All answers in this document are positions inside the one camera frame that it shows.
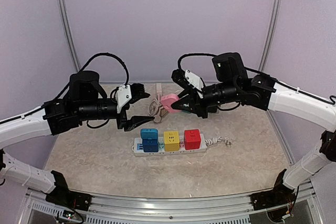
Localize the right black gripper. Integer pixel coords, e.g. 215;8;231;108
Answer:
171;79;240;119

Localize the pink plug adapter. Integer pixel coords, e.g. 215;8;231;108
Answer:
160;93;180;113

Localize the light blue adapter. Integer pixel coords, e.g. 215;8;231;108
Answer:
140;129;158;144

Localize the dark blue cube socket adapter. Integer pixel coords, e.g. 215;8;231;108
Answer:
142;139;159;153

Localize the red cube socket adapter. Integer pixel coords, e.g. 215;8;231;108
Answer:
183;129;202;150

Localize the yellow cube socket adapter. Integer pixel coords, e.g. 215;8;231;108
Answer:
164;131;180;152

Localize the white multicolour power strip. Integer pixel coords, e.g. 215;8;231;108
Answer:
131;136;234;157

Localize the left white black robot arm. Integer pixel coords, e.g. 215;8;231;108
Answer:
1;67;154;206

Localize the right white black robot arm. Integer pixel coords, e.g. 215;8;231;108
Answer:
171;52;335;205

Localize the beige extension cord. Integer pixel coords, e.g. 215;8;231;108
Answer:
148;83;169;124

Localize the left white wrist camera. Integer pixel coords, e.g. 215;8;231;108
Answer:
116;84;132;114

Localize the aluminium front frame rail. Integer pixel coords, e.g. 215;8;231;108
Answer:
18;181;326;223

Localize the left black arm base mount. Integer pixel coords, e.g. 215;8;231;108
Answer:
46;170;92;211

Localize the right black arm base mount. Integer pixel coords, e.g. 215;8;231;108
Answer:
250;169;296;210

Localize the right aluminium corner post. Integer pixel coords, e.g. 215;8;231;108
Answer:
258;0;281;71

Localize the aluminium corner post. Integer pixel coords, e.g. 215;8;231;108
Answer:
57;0;81;72
258;0;281;71

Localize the left aluminium corner post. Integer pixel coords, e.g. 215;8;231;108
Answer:
57;0;81;72

